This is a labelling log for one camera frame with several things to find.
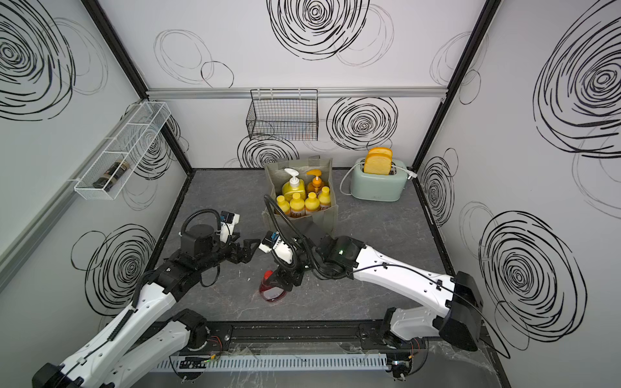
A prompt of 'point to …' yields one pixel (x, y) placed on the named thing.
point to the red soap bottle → (270, 293)
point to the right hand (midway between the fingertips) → (272, 272)
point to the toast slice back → (380, 151)
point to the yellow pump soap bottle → (293, 185)
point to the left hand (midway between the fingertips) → (248, 238)
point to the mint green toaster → (379, 187)
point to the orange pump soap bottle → (316, 184)
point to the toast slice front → (378, 163)
